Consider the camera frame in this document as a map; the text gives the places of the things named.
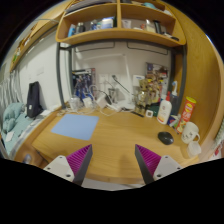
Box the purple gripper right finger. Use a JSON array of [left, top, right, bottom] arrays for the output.
[[135, 144, 182, 184]]

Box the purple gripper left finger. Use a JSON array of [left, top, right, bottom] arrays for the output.
[[44, 145, 93, 186]]

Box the black computer mouse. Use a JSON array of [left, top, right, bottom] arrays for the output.
[[158, 132, 174, 145]]

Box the blue mouse pad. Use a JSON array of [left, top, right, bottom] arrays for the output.
[[51, 114, 99, 140]]

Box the small clear plastic cup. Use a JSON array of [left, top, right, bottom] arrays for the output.
[[187, 141, 201, 157]]

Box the white mug with print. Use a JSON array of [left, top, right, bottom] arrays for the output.
[[181, 122, 200, 144]]

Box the white lotion bottle red cap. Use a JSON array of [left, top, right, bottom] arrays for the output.
[[157, 93, 172, 124]]

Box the groot figurine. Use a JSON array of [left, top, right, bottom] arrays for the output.
[[134, 79, 159, 117]]

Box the blue spray bottle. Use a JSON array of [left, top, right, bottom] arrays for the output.
[[170, 81, 178, 114]]

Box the teal bed blanket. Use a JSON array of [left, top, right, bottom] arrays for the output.
[[1, 103, 34, 155]]

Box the red chips can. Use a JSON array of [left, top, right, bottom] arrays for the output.
[[176, 97, 196, 134]]

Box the robot model kit box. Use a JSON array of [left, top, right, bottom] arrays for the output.
[[72, 68, 96, 100]]

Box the wooden wall shelf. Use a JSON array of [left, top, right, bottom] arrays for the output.
[[56, 0, 186, 47]]

